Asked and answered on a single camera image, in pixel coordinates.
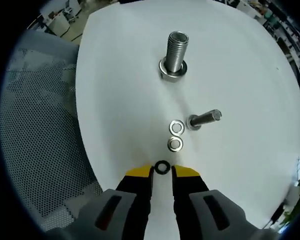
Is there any large threaded steel stud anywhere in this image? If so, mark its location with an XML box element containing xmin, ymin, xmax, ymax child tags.
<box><xmin>158</xmin><ymin>31</ymin><xmax>190</xmax><ymax>82</ymax></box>

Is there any storage shelf with white bins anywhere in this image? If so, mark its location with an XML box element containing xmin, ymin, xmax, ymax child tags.
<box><xmin>263</xmin><ymin>0</ymin><xmax>300</xmax><ymax>88</ymax></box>

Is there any grey mesh office chair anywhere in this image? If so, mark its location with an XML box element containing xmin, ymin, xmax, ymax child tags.
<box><xmin>0</xmin><ymin>29</ymin><xmax>106</xmax><ymax>233</ymax></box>

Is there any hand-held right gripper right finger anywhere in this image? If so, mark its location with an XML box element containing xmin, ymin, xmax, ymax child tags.
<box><xmin>171</xmin><ymin>164</ymin><xmax>278</xmax><ymax>240</ymax></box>

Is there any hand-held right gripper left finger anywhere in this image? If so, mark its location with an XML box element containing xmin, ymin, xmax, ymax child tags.
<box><xmin>46</xmin><ymin>163</ymin><xmax>155</xmax><ymax>240</ymax></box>

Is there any small threaded steel stud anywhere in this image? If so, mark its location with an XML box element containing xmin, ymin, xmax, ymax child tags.
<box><xmin>186</xmin><ymin>109</ymin><xmax>223</xmax><ymax>131</ymax></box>

